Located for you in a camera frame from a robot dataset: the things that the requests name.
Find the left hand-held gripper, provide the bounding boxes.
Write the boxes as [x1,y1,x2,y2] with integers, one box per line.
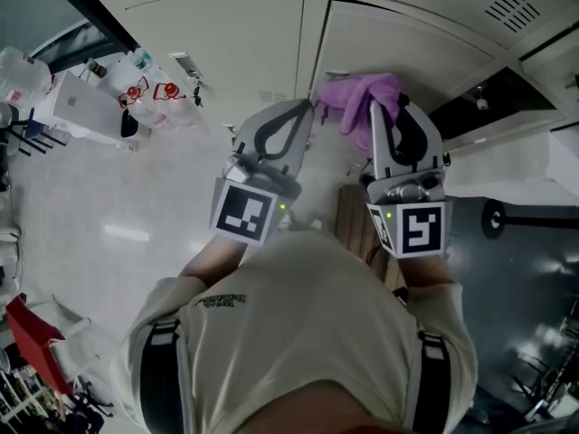
[208,99,317,248]

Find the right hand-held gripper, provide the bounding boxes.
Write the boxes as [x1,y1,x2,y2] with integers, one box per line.
[358,100,454,260]

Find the purple cloth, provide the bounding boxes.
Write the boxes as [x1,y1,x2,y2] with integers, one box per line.
[315,72,404,151]

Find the white cabinet door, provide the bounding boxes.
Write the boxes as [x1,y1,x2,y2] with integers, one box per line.
[310,0,510,117]

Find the person's right forearm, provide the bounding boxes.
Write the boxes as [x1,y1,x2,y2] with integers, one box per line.
[395,253,456,289]

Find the person's left forearm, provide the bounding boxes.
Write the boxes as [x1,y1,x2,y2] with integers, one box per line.
[178,234,249,288]

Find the white metal locker cabinet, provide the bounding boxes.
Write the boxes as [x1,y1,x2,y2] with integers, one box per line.
[88,0,579,153]

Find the brown wooden slatted board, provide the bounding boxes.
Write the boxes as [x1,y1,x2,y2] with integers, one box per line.
[336,184,408,288]

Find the blue-capped bottle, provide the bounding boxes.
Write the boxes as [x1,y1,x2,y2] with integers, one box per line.
[130,47,156,73]

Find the plastic-wrapped panel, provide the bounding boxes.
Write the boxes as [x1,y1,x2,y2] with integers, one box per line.
[545,128,579,185]

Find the cream t-shirt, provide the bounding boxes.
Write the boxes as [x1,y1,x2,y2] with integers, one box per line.
[121,231,479,434]

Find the white rectangular box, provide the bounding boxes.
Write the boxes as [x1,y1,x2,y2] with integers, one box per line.
[33,69,126,141]

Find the blue folding stool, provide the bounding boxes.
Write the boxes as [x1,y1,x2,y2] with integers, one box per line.
[6,105,62,158]

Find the clear plastic jug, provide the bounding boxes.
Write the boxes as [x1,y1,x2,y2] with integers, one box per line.
[0,46,52,105]

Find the white bag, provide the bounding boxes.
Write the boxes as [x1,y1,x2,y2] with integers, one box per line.
[26,296,117,382]

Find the red box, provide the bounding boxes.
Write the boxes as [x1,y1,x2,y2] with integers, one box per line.
[4,293,75,396]

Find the black window frame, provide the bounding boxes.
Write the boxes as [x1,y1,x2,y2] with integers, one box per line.
[38,0,142,61]

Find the black shoulder strap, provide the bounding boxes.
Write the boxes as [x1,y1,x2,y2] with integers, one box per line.
[139,318,184,434]
[417,330,454,434]

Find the black metal chair frame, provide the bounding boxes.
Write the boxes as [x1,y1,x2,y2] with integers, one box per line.
[510,300,579,424]

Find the white wire shelf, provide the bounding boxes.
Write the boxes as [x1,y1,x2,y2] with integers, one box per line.
[0,368,60,434]

